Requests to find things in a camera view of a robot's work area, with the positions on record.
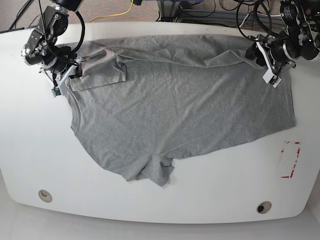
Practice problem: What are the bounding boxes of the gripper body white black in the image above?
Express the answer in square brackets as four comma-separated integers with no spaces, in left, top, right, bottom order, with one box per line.
[39,56,90,96]
[250,34,297,80]

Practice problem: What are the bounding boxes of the grey t-shirt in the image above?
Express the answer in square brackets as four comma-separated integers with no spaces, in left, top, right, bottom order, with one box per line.
[65,34,296,186]

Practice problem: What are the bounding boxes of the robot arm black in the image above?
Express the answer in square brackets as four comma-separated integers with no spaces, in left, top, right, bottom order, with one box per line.
[21,0,90,97]
[244,0,320,87]

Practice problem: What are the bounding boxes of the red tape rectangle marking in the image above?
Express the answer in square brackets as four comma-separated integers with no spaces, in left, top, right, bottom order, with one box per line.
[278,141,301,179]

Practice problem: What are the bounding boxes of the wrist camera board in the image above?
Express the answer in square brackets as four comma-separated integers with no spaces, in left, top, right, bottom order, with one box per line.
[51,86,64,97]
[262,70,282,88]

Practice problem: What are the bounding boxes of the white cable on floor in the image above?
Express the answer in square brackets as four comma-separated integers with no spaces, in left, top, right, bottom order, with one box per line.
[236,12,283,30]

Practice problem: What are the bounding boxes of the yellow cable on floor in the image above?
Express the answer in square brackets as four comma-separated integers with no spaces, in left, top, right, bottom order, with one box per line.
[89,2,133,23]

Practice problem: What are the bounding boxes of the aluminium frame stand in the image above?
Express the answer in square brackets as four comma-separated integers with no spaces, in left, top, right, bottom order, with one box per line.
[156,0,181,22]

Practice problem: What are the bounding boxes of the left table cable grommet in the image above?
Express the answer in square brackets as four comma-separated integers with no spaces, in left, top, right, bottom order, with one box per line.
[38,189,53,203]

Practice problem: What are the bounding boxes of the table cable grommet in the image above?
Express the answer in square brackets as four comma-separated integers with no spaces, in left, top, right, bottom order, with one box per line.
[38,189,53,203]
[256,201,272,215]

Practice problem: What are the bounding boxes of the right table cable grommet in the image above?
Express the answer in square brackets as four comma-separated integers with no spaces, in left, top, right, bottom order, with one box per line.
[256,201,272,215]

